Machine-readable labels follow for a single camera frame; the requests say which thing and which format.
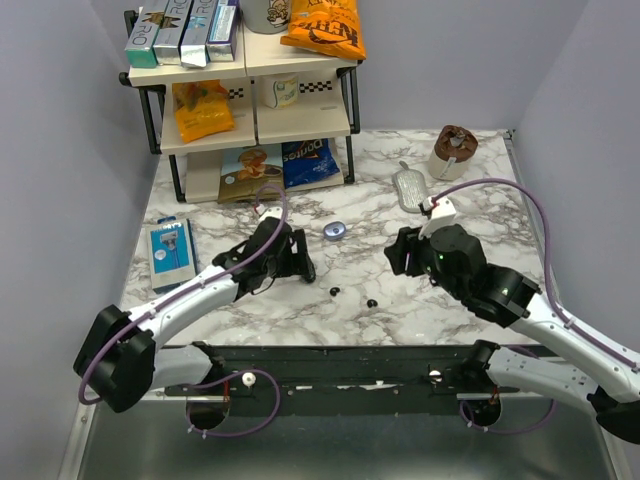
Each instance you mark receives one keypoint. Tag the tan chips bag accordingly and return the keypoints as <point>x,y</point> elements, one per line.
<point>245,170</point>

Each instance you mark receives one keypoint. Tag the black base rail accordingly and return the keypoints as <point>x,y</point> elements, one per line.
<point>256,382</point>

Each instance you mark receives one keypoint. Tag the grey cartoon mug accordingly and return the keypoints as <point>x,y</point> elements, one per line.
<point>266,16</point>

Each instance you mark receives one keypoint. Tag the white printed mug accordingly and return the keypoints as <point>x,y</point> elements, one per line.
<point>279,91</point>

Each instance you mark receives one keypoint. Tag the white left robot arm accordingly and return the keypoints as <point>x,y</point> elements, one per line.
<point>125,353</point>

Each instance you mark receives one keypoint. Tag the orange snack bag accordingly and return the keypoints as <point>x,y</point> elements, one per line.
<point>201,109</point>

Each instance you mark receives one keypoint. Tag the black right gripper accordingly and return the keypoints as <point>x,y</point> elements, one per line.
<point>407,241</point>

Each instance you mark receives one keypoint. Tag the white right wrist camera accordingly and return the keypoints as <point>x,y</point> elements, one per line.
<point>439,213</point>

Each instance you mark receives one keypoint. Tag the silver blue toothpaste box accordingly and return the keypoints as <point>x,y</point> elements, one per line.
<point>193,51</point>

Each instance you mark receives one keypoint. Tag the orange kettle chips bag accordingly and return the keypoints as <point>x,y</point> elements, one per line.
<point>328,27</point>

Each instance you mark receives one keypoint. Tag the brown paper cup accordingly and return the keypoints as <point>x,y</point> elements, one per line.
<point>452,153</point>

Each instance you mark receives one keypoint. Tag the blue doritos bag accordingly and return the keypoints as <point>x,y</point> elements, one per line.
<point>307,162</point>

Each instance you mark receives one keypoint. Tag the teal toothpaste box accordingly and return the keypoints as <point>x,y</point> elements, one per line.
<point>139,49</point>

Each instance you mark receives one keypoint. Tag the beige tiered shelf rack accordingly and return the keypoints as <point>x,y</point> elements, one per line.
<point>328,107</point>

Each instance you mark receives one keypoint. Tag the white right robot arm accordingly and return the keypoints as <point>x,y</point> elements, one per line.
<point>599,375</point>

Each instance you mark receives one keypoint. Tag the lavender earbud charging case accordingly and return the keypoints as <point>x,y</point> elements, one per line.
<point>334,231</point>

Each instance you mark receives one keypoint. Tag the purple blue toothpaste box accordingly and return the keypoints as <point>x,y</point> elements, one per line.
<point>222,39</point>

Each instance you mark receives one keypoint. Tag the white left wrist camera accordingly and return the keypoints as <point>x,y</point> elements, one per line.
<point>268,212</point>

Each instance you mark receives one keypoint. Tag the blue razor package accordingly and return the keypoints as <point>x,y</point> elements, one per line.
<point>171,253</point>

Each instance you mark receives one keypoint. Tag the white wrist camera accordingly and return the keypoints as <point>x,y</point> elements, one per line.
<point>439,213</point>
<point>268,212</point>

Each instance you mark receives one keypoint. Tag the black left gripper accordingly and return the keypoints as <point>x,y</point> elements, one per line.
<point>293,265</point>

